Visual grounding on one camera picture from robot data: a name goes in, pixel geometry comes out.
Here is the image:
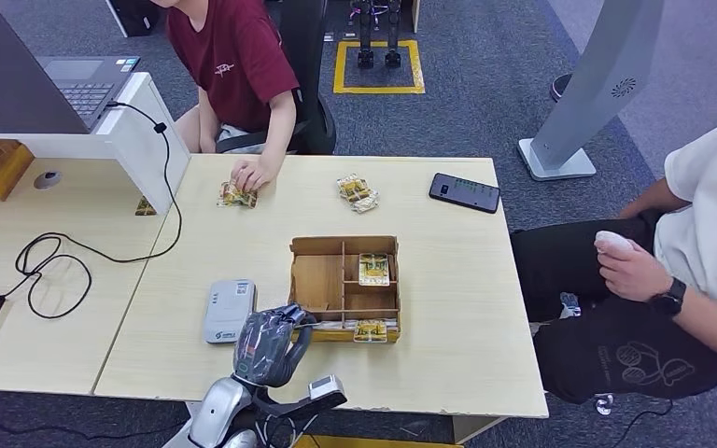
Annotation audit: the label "left hand with wristwatch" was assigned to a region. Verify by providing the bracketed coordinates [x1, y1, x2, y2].
[594, 237, 672, 304]

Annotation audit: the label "person's left hand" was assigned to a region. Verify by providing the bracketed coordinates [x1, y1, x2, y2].
[230, 155, 279, 193]

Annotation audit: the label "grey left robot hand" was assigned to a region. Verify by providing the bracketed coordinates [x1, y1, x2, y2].
[232, 302, 317, 389]

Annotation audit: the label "yellow printed ID card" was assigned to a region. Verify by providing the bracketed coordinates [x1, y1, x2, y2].
[216, 180, 244, 209]

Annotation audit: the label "white remote controller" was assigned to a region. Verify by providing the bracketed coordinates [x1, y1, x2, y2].
[593, 230, 635, 255]

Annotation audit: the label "grey card reader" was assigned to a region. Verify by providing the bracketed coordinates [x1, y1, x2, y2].
[202, 279, 259, 345]

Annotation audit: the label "person with wristwatch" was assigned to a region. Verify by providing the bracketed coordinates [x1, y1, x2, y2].
[510, 105, 717, 406]

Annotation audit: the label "yellow room key card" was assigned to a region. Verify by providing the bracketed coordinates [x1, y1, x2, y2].
[353, 319, 389, 344]
[358, 253, 391, 287]

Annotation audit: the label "black wristwatch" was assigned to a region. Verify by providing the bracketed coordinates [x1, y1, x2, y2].
[649, 276, 689, 319]

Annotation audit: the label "wooden compartment box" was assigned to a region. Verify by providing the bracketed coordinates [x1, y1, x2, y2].
[288, 234, 401, 345]

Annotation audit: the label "white desk riser shelf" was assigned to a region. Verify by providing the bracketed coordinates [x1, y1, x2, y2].
[0, 72, 191, 217]

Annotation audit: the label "black office chair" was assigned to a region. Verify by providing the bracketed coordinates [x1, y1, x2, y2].
[215, 0, 339, 156]

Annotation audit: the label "black robot leg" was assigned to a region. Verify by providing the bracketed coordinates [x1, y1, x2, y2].
[384, 0, 404, 69]
[349, 0, 376, 69]

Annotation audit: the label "black smartphone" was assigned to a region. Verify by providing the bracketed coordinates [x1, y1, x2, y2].
[429, 172, 502, 216]

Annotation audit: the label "grey kiosk stand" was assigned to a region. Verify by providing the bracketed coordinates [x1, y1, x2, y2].
[517, 0, 666, 182]

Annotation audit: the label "black cabinet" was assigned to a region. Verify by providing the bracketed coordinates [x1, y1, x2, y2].
[105, 0, 162, 38]

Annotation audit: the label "dark round base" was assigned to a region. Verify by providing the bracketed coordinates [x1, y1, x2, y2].
[548, 72, 573, 104]

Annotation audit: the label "grey desk grommet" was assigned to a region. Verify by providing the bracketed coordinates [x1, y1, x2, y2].
[32, 170, 63, 191]

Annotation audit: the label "white table leg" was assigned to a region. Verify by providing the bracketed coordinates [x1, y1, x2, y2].
[451, 415, 510, 445]

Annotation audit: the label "dark grey laptop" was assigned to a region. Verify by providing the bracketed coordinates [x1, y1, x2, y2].
[0, 0, 141, 136]

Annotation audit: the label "pale wrist camera on bracket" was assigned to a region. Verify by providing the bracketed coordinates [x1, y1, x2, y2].
[253, 373, 348, 423]

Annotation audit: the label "white cables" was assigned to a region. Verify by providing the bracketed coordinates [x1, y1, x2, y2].
[259, 413, 323, 448]

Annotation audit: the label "black power cable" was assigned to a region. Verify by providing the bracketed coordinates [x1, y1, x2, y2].
[13, 100, 184, 321]

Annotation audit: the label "black floor cable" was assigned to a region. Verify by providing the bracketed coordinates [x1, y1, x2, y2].
[609, 399, 675, 448]

